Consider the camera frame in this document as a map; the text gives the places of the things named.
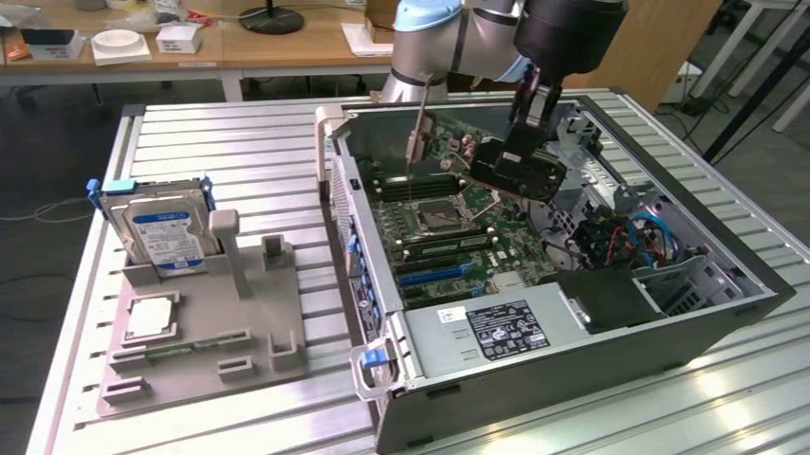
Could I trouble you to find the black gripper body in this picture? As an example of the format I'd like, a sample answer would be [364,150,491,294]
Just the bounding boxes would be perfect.
[511,0,631,77]

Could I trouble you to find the graphics card with black fan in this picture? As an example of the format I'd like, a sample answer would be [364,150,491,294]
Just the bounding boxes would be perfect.
[404,73,568,205]

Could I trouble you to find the wooden cabinet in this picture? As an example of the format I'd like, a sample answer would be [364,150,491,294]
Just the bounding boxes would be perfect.
[536,0,723,115]

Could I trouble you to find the metal disk bay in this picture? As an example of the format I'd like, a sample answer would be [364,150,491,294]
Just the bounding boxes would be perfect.
[527,116,640,238]

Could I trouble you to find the metal socket cover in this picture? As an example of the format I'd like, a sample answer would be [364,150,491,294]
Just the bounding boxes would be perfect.
[457,182,504,220]

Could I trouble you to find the CPU socket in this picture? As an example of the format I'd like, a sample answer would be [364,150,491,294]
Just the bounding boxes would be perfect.
[409,198,473,233]

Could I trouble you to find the green motherboard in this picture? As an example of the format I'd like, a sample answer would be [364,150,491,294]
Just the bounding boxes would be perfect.
[356,160,557,307]

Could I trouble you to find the installed RAM stick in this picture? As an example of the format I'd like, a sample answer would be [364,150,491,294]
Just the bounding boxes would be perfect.
[404,235,492,260]

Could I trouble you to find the brown cardboard box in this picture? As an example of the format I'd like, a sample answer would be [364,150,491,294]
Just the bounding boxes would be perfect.
[362,0,404,32]

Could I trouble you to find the blue expansion slot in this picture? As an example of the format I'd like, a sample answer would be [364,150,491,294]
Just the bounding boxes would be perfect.
[394,264,476,288]

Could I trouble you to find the black slanted pole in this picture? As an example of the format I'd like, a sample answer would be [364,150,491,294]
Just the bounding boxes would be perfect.
[700,27,808,165]

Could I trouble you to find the white paper stack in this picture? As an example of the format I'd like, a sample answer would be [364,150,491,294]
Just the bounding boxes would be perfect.
[340,22,397,58]

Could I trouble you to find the black plastic shroud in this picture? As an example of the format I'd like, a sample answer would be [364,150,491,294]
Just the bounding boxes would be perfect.
[536,264,665,336]

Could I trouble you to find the wooden desk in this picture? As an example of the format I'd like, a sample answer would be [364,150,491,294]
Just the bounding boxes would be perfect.
[0,0,568,103]

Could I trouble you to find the grey power supply unit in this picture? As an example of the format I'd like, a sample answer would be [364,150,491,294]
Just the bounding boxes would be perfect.
[401,282,587,378]

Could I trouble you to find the black lamp base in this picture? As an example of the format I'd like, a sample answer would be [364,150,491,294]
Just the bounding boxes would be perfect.
[237,0,305,34]

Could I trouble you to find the black open PC case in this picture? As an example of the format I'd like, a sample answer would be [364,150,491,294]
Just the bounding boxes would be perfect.
[313,92,797,455]

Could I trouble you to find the small white box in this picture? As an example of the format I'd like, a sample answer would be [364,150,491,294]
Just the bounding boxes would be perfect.
[154,24,204,54]

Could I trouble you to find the hard disk in blue carrier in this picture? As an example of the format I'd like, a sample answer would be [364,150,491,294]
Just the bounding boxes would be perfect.
[85,173,216,279]

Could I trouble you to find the grey parts rack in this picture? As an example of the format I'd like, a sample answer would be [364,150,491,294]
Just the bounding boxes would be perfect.
[93,210,310,419]

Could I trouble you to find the white round part on box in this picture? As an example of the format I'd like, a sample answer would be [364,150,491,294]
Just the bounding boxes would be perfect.
[89,28,153,66]

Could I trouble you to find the silver CPU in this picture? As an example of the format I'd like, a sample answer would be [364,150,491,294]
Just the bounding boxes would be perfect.
[125,299,176,338]

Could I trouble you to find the green RAM stick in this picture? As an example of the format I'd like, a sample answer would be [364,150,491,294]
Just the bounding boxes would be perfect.
[142,338,220,356]

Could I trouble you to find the white box with black top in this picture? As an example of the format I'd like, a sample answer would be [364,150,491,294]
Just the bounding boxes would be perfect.
[17,27,85,62]

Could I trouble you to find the red wire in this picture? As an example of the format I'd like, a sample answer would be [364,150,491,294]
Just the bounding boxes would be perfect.
[603,225,633,266]

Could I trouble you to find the blue wire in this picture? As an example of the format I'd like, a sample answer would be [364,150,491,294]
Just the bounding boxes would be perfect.
[628,212,681,266]

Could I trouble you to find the white desk frame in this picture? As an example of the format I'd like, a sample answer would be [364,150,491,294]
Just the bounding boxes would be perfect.
[685,0,810,134]

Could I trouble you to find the grey floor cable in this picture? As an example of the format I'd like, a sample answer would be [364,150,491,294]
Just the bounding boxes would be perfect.
[0,198,96,224]

